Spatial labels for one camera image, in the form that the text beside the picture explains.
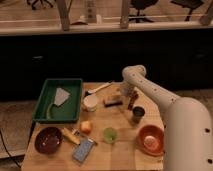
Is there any wooden post left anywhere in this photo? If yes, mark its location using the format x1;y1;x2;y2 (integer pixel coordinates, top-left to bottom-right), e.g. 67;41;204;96
56;0;70;31

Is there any grey cloth piece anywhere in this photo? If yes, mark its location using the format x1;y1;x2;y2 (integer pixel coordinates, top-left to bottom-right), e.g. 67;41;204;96
54;88;70;106

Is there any white egg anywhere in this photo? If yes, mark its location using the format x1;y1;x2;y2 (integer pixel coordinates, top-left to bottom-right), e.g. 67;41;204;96
144;136;159;150

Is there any white round container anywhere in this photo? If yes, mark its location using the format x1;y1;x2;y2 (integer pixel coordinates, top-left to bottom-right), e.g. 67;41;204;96
83;95;98;112

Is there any black cable left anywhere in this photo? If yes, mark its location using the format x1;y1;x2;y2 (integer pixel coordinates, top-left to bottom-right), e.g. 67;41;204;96
0;129;23;169

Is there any wooden post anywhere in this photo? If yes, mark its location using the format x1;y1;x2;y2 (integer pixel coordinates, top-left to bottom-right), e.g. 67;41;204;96
56;0;70;31
120;0;130;29

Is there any orange bowl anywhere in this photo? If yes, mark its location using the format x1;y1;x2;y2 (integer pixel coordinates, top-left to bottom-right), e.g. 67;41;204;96
136;125;164;157

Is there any white handled brush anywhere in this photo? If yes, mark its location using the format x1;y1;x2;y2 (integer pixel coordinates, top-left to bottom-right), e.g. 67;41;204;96
85;81;113;96

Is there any blue sponge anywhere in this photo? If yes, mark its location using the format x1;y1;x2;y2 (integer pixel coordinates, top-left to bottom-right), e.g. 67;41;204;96
72;138;94;163

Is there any green plastic cup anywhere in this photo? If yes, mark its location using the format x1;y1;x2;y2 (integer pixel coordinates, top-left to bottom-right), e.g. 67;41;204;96
103;127;117;144

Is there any dark metal cup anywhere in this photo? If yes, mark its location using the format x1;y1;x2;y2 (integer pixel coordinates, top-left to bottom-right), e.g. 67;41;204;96
132;106;145;123

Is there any orange fruit toy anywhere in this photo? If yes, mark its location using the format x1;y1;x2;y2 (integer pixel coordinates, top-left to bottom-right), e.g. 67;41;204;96
80;121;92;134

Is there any wooden post middle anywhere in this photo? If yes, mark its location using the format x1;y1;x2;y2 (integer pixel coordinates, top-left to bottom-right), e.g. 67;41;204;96
120;0;130;29

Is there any wooden block eraser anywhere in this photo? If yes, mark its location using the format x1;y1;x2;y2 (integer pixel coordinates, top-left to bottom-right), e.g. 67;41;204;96
103;95;123;107

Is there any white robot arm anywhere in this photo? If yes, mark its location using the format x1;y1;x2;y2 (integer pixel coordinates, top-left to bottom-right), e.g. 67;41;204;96
120;65;213;171

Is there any purple bowl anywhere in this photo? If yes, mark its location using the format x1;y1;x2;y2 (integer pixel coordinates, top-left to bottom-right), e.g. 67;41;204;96
34;127;63;155

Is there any green vegetable toy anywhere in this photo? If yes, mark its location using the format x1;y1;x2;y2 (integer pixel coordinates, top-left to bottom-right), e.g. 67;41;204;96
46;103;54;119

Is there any green plastic tray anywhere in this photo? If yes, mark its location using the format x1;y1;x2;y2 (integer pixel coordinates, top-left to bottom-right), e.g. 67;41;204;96
33;78;83;123

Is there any black office chair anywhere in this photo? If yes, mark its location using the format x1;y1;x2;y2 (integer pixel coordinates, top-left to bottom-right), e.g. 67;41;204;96
129;0;158;23

